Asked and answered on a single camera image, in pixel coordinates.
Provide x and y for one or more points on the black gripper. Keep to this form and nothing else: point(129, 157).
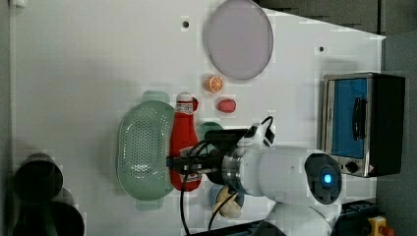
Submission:
point(223, 141)

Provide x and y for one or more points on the red plush ketchup bottle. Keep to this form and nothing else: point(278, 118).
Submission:
point(183, 137)

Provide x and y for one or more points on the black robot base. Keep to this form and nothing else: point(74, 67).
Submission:
point(47, 208)

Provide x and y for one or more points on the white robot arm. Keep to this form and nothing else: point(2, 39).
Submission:
point(304, 183)

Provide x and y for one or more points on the green oval strainer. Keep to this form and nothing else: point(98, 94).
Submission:
point(143, 145)

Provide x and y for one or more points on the green plastic cup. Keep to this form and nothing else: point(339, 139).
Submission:
point(201, 134)

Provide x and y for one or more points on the red strawberry toy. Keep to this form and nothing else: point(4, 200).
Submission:
point(195, 104)

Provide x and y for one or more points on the pink plush toy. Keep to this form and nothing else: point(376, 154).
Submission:
point(227, 105)

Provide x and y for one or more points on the orange slice toy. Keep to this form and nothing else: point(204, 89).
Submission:
point(214, 84)

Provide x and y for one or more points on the lavender round plate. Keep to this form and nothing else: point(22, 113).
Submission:
point(239, 39)

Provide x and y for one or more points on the silver black toaster oven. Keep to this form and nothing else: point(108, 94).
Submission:
point(362, 122)

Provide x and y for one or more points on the yellow red emergency button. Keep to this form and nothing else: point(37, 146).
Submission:
point(379, 227)

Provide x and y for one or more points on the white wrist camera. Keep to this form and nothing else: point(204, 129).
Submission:
point(258, 134)

